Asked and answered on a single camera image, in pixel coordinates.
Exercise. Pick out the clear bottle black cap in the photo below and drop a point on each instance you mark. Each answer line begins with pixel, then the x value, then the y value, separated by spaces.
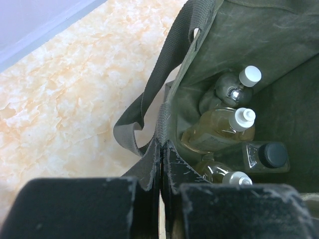
pixel 255 157

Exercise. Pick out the silver bottle white cap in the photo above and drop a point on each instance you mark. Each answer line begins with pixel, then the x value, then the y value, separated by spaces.
pixel 231 90

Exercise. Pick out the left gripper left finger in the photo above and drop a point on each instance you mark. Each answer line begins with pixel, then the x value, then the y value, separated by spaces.
pixel 125 207

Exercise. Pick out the amber bottle white cap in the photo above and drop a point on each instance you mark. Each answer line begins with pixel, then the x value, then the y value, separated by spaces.
pixel 220 128
pixel 219 169

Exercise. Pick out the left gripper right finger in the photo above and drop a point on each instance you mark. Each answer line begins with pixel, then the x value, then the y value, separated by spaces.
pixel 197 209

